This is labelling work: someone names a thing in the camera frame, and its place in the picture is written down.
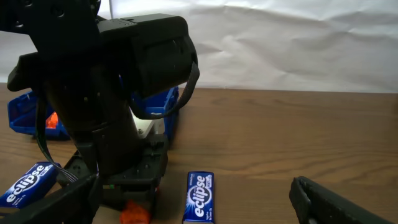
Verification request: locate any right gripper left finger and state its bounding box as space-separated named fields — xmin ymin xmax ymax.
xmin=0 ymin=174 xmax=102 ymax=224

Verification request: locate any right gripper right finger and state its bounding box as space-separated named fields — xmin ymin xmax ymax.
xmin=289 ymin=175 xmax=396 ymax=224

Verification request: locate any blue candy pack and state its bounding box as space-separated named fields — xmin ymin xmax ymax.
xmin=182 ymin=170 xmax=215 ymax=224
xmin=0 ymin=161 xmax=60 ymax=208

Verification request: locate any orange candy box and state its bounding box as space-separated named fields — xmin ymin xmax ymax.
xmin=45 ymin=111 xmax=59 ymax=130
xmin=119 ymin=200 xmax=152 ymax=224

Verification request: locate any blue tray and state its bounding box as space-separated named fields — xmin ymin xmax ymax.
xmin=7 ymin=86 xmax=180 ymax=141

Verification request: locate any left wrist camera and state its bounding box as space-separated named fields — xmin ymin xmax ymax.
xmin=132 ymin=111 xmax=165 ymax=138

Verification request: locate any black cable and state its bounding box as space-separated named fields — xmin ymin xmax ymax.
xmin=129 ymin=61 xmax=201 ymax=121

